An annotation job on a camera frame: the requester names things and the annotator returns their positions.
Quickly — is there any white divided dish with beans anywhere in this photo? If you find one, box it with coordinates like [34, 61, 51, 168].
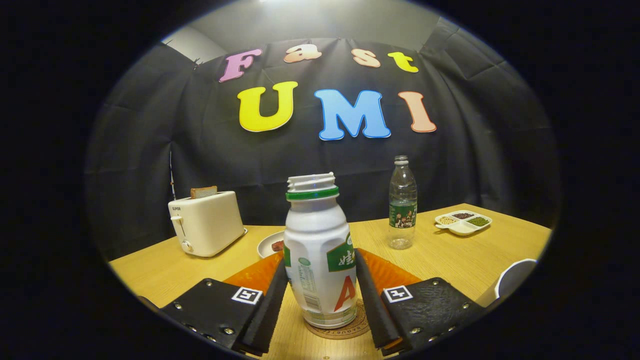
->
[434, 210, 493, 237]

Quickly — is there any cream toaster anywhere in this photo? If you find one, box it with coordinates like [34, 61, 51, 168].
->
[168, 191, 248, 258]

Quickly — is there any black backdrop cloth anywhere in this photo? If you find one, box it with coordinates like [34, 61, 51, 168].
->
[85, 17, 561, 261]

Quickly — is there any round white plate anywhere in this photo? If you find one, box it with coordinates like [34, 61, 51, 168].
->
[257, 230, 286, 259]

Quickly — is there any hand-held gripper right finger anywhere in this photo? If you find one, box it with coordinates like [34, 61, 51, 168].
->
[354, 248, 486, 357]

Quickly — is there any round cork coaster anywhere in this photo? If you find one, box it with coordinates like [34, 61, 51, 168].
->
[305, 299, 371, 341]

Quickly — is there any wooden table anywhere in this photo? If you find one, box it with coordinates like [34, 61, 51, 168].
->
[109, 202, 553, 360]

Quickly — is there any white cup with wooden handle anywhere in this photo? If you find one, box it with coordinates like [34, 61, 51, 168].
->
[475, 258, 538, 308]

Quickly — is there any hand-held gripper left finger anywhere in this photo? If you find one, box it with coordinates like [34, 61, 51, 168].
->
[160, 251, 289, 357]

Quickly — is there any clear plastic water bottle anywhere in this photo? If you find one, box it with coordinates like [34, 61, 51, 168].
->
[388, 155, 418, 250]

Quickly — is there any white juice bottle green label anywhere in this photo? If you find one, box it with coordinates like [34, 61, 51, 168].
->
[284, 172, 359, 329]

